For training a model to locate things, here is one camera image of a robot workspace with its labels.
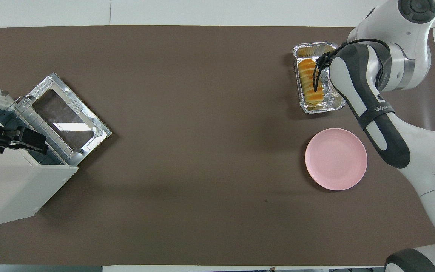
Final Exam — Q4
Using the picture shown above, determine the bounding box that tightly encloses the golden bread loaf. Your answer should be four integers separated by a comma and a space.
298, 57, 325, 106

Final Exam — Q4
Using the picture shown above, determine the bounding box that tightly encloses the aluminium foil tray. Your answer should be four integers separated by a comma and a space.
293, 42, 347, 114

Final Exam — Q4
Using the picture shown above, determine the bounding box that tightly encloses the cream toaster oven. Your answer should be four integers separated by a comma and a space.
0, 82, 79, 228

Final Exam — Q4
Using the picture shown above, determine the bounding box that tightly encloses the silver glass oven door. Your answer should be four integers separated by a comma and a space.
25, 73, 112, 167

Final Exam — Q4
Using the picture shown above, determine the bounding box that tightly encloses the brown table mat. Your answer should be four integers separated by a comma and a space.
0, 26, 435, 266

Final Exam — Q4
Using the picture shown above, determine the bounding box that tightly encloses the pink round plate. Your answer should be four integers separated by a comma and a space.
305, 128, 368, 191

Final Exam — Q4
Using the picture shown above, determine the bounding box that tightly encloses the silver oven wire rack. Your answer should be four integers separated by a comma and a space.
14, 96, 71, 167

